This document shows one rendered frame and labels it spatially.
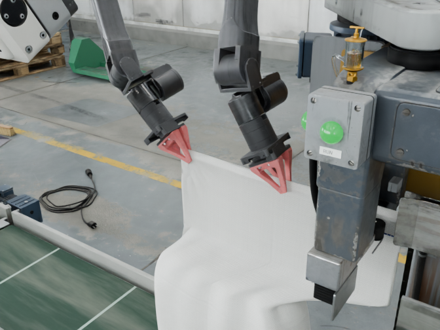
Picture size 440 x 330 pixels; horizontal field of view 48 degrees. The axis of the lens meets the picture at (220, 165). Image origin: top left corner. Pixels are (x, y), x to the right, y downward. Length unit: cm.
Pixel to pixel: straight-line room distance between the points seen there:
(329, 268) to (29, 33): 53
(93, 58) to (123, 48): 521
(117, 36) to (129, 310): 95
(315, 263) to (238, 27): 43
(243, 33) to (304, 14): 559
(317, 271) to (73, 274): 129
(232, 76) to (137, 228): 205
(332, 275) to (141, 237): 207
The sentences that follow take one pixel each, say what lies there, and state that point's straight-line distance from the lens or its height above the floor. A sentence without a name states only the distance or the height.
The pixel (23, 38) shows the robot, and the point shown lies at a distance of 66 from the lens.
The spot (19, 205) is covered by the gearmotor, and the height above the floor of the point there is 39.
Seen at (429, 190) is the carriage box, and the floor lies 107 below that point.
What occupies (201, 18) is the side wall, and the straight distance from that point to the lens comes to 734.
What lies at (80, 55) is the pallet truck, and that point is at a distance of 623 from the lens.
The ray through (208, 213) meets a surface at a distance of 113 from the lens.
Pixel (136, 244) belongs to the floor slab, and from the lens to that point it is 273.
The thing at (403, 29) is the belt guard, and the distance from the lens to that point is 76.
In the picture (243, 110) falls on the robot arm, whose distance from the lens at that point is 91.
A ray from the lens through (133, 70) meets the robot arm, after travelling 111.
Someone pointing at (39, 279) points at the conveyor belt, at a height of 38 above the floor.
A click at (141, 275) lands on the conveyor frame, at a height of 42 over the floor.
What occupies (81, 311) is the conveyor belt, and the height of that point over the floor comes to 38.
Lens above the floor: 152
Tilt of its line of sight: 25 degrees down
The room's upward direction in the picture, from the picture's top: 1 degrees counter-clockwise
